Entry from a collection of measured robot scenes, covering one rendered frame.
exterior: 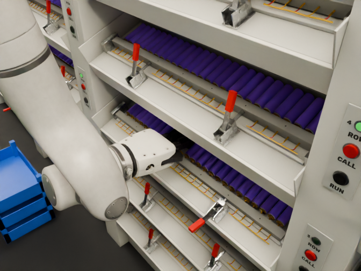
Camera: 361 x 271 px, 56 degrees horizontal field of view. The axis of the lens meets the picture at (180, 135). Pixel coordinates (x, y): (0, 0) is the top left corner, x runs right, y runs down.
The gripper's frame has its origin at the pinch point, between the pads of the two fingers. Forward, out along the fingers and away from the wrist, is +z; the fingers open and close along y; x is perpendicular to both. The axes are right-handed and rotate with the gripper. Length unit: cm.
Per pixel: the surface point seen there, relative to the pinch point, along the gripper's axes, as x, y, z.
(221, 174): 2.5, -12.7, 1.3
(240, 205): 3.8, -20.9, -1.7
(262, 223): 3.8, -26.7, -1.8
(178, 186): 8.1, -5.6, -4.5
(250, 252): 8.7, -27.7, -5.3
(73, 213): 65, 55, -4
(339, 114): -26.4, -35.5, -10.5
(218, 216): 7.2, -18.5, -4.6
